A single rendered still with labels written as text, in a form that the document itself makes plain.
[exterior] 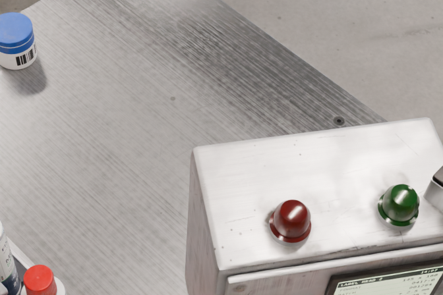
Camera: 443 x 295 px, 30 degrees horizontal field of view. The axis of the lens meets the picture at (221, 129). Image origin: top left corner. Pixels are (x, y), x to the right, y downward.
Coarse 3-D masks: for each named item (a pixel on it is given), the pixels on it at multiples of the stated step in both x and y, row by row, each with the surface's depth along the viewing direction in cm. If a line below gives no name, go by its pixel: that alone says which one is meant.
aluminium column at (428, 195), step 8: (440, 168) 51; (432, 176) 51; (440, 176) 51; (432, 184) 52; (440, 184) 51; (432, 192) 52; (440, 192) 51; (432, 200) 53; (440, 200) 52; (440, 208) 52
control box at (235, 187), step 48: (240, 144) 55; (288, 144) 55; (336, 144) 55; (384, 144) 55; (432, 144) 56; (192, 192) 56; (240, 192) 52; (288, 192) 53; (336, 192) 53; (384, 192) 53; (192, 240) 60; (240, 240) 50; (336, 240) 51; (384, 240) 51; (432, 240) 52; (192, 288) 64; (240, 288) 50; (288, 288) 52
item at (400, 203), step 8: (400, 184) 51; (392, 192) 51; (400, 192) 51; (408, 192) 51; (416, 192) 51; (384, 200) 51; (392, 200) 50; (400, 200) 50; (408, 200) 50; (416, 200) 50; (376, 208) 52; (384, 208) 51; (392, 208) 50; (400, 208) 50; (408, 208) 50; (416, 208) 51; (384, 216) 51; (392, 216) 51; (400, 216) 51; (408, 216) 51; (416, 216) 52; (384, 224) 52; (392, 224) 51; (400, 224) 51; (408, 224) 51
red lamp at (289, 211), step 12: (288, 204) 50; (300, 204) 50; (276, 216) 50; (288, 216) 49; (300, 216) 49; (276, 228) 50; (288, 228) 49; (300, 228) 49; (276, 240) 50; (288, 240) 50; (300, 240) 50
